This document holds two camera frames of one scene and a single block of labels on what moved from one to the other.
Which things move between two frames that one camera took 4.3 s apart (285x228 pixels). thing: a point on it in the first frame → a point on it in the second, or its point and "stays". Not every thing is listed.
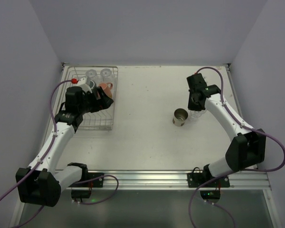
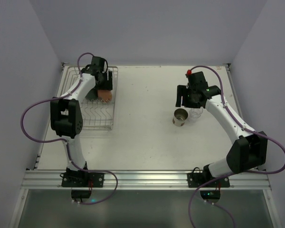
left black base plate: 98,183 stays
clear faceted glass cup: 194,116 stays
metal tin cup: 179,117 stays
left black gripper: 100,100 → 104,85
